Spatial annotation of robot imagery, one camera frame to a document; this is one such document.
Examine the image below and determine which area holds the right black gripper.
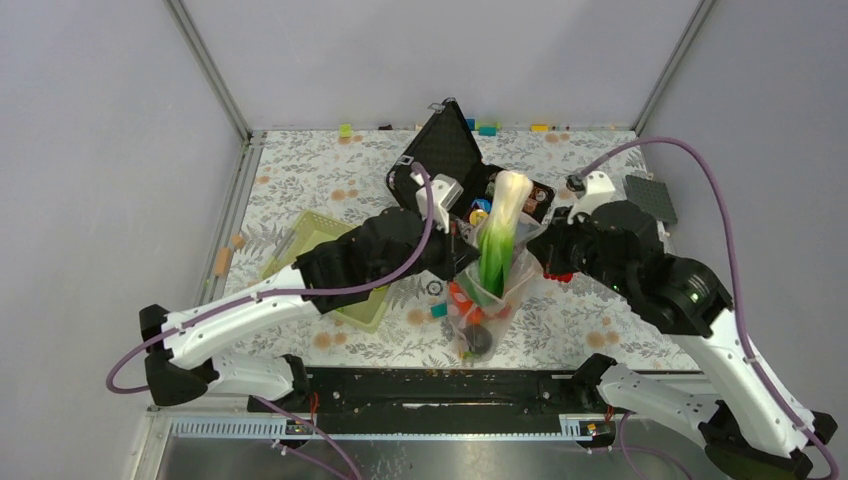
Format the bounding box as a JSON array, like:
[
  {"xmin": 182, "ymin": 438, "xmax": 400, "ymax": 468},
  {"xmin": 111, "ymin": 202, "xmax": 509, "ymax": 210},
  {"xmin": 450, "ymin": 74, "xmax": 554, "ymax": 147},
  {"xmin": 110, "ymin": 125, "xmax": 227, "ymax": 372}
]
[{"xmin": 526, "ymin": 203, "xmax": 635, "ymax": 297}]

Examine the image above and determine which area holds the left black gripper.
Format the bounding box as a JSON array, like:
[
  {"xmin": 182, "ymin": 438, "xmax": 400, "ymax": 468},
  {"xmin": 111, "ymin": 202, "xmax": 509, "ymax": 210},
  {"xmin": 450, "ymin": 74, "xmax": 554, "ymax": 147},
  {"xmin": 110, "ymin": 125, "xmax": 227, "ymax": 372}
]
[{"xmin": 373, "ymin": 209, "xmax": 483, "ymax": 290}]

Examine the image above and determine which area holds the clear zip top bag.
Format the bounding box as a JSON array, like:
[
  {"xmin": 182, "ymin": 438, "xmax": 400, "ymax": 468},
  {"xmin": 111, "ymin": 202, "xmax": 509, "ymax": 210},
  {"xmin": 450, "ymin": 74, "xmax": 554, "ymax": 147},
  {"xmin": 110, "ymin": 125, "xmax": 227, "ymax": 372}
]
[{"xmin": 447, "ymin": 214, "xmax": 542, "ymax": 364}]

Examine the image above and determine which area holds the white green leek toy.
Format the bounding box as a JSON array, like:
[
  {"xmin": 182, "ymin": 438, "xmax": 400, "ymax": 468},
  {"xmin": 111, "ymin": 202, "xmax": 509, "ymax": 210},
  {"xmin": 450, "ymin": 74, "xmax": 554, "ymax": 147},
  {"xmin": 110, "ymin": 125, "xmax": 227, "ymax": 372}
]
[{"xmin": 478, "ymin": 170, "xmax": 533, "ymax": 297}]

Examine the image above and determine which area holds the orange toy carrot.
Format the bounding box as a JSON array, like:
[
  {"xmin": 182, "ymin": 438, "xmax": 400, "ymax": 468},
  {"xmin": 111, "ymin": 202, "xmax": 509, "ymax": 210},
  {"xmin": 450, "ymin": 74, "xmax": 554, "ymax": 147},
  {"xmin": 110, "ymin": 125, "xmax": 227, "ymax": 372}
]
[{"xmin": 448, "ymin": 282, "xmax": 485, "ymax": 325}]

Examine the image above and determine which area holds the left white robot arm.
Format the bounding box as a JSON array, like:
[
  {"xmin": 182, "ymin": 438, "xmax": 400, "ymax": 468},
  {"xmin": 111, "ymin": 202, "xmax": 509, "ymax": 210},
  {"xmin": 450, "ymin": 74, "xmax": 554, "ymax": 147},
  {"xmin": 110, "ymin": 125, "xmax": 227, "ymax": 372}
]
[{"xmin": 139, "ymin": 207, "xmax": 479, "ymax": 411}]

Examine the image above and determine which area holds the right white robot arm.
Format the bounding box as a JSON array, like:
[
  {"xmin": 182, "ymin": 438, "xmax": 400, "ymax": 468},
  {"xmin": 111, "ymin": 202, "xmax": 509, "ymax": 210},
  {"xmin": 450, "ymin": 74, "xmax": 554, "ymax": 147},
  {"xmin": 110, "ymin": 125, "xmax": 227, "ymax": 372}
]
[{"xmin": 528, "ymin": 201, "xmax": 837, "ymax": 479}]

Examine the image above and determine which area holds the yellow big blind button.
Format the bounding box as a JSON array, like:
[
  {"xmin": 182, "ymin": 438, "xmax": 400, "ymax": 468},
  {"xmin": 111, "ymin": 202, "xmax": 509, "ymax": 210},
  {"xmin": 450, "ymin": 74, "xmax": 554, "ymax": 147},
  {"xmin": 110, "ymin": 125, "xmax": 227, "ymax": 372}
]
[{"xmin": 468, "ymin": 209, "xmax": 489, "ymax": 226}]

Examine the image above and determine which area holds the loose poker chip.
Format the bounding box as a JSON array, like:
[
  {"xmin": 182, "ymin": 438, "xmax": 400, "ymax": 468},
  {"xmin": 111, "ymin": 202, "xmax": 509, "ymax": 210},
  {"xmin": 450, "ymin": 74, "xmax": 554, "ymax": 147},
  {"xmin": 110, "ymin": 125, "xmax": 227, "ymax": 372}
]
[{"xmin": 425, "ymin": 280, "xmax": 444, "ymax": 296}]

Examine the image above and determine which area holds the teal small block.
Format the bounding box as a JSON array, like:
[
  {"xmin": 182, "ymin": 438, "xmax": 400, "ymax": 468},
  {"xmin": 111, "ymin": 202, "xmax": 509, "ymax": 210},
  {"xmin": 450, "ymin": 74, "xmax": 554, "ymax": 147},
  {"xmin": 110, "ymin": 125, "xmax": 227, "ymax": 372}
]
[{"xmin": 430, "ymin": 303, "xmax": 449, "ymax": 319}]

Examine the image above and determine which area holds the black poker chip case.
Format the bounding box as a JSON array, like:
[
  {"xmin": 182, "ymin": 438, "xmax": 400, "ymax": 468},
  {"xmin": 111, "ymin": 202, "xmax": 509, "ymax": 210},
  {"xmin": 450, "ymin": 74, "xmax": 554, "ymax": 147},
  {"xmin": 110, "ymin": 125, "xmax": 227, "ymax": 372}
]
[{"xmin": 386, "ymin": 97, "xmax": 556, "ymax": 233}]

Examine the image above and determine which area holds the dark grey lego baseplate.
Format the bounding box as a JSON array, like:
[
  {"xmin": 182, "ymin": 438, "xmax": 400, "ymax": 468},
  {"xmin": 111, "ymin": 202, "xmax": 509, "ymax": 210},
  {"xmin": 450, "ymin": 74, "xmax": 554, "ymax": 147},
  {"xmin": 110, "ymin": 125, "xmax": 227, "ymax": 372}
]
[{"xmin": 624, "ymin": 175, "xmax": 678, "ymax": 225}]

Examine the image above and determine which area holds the green plastic basket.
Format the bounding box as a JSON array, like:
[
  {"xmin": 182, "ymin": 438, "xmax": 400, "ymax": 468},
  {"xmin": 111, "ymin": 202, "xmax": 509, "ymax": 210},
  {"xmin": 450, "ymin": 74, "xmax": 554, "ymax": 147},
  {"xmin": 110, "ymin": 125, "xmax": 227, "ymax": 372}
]
[{"xmin": 260, "ymin": 210, "xmax": 391, "ymax": 334}]

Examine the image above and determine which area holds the wooden block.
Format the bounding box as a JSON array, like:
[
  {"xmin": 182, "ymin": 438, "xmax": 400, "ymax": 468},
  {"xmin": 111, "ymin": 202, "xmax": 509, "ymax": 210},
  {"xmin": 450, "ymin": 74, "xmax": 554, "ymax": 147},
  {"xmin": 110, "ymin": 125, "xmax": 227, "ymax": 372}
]
[{"xmin": 212, "ymin": 247, "xmax": 233, "ymax": 278}]

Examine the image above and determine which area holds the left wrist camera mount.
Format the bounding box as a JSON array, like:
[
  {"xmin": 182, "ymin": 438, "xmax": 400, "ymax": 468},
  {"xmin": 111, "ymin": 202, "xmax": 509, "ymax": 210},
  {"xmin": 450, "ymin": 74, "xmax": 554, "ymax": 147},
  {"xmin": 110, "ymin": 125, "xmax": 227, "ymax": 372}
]
[{"xmin": 410, "ymin": 172, "xmax": 464, "ymax": 233}]

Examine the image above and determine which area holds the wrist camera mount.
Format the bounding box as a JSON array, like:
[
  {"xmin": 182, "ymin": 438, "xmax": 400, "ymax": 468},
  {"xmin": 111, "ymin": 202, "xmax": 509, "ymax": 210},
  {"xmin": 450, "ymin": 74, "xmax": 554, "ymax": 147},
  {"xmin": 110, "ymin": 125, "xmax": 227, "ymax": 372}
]
[
  {"xmin": 410, "ymin": 172, "xmax": 464, "ymax": 233},
  {"xmin": 567, "ymin": 170, "xmax": 616, "ymax": 224}
]

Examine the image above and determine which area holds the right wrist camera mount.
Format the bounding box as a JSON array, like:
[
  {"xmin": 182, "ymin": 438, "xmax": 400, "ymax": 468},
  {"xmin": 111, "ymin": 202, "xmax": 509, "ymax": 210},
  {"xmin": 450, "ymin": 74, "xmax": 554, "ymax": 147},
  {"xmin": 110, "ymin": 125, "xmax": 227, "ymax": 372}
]
[{"xmin": 567, "ymin": 170, "xmax": 616, "ymax": 224}]

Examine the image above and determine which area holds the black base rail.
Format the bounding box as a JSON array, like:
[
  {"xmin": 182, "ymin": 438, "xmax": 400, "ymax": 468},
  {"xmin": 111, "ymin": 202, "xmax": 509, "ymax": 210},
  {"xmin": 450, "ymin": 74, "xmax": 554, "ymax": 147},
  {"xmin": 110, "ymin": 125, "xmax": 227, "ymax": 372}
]
[{"xmin": 275, "ymin": 367, "xmax": 620, "ymax": 435}]

